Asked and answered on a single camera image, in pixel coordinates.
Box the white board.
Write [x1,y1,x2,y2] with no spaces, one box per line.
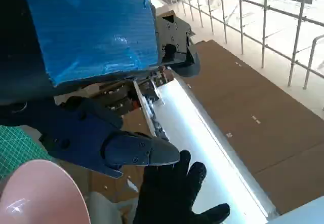
[267,200,324,224]

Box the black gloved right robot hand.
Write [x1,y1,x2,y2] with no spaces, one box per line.
[133,150,231,224]

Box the pink bowl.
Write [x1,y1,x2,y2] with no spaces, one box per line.
[0,159,90,224]

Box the white metal grid fence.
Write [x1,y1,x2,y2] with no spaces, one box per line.
[166,0,324,90]

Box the green cutting mat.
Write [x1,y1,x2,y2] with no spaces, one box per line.
[0,125,51,181]

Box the silver table edge rail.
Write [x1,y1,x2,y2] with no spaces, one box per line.
[133,65,281,221]

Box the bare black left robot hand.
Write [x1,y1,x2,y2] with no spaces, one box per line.
[0,0,202,180]

